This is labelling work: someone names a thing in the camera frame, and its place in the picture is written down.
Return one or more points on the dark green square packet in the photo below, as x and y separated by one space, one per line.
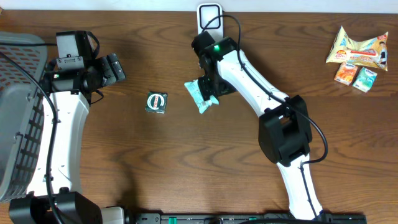
156 102

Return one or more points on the white barcode scanner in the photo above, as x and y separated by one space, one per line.
209 17

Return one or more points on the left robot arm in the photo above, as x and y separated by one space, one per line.
44 105

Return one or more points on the cream snack bag blue trim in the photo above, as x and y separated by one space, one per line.
368 53

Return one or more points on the teal tissue pack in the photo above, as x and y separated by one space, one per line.
365 79

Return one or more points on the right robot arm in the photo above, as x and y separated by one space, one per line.
284 125

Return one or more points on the orange white tissue pack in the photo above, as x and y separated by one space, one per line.
346 73

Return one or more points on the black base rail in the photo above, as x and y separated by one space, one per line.
283 218

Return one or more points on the grey plastic mesh basket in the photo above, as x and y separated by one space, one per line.
22 113

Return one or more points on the light teal crinkled packet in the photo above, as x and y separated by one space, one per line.
194 91

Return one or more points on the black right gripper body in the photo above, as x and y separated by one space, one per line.
212 85

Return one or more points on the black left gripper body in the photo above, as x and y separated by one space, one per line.
103 74

